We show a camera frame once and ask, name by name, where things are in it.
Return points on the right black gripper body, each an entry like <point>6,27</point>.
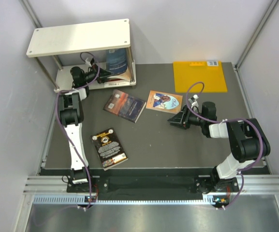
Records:
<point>195,119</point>

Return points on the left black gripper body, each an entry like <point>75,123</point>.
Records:
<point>90,75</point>

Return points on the blue hardcover book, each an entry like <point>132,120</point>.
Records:
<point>116,60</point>

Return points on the red and cream book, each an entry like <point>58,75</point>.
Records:
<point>125,76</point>

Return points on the black treehouse paperback book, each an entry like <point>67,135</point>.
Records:
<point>109,148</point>

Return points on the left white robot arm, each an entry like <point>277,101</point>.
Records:
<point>70,118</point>

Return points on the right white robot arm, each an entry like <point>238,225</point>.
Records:
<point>246,138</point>

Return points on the white book with coloured stripes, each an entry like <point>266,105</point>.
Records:
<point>115,82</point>

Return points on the orange illustrated children's book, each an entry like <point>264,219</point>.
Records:
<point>164,102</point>

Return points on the dark sunset cover book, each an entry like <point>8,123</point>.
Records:
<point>125,106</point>

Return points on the white two-tier shelf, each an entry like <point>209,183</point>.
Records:
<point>86,37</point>

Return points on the yellow file folder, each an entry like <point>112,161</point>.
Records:
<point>186,73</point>

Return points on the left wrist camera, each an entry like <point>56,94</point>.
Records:
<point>89,62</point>

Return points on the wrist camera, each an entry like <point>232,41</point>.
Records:
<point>193,101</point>
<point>89,62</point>

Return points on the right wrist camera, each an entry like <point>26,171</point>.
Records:
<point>193,101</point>

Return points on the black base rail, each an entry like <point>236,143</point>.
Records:
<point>158,183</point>

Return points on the grey slotted cable duct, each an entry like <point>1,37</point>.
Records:
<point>85,200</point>

